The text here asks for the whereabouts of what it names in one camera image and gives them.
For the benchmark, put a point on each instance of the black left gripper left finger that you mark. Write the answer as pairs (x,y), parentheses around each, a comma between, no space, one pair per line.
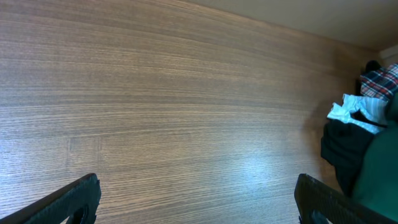
(76,202)

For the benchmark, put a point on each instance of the white light-blue striped shirt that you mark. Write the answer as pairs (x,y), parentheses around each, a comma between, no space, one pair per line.
(363,111)

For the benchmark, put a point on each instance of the red blue plaid shirt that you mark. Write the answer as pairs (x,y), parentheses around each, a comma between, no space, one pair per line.
(381,83)

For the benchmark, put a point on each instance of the black cloth garment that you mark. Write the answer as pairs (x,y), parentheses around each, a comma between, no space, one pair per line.
(343,145)

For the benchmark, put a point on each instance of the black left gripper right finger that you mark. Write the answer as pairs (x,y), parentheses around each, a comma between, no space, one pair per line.
(319,203)

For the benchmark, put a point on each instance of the green cloth garment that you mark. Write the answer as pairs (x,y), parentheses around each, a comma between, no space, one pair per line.
(376,185)

